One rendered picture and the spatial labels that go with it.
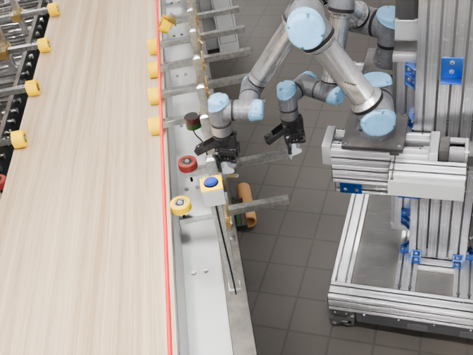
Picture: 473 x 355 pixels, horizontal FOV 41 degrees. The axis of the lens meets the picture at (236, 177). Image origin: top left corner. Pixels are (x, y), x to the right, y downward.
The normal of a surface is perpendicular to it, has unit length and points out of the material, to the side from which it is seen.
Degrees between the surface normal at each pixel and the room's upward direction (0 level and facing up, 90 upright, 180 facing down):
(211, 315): 0
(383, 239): 0
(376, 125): 96
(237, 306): 0
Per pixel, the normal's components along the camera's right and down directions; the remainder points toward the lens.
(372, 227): -0.14, -0.76
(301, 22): -0.19, 0.57
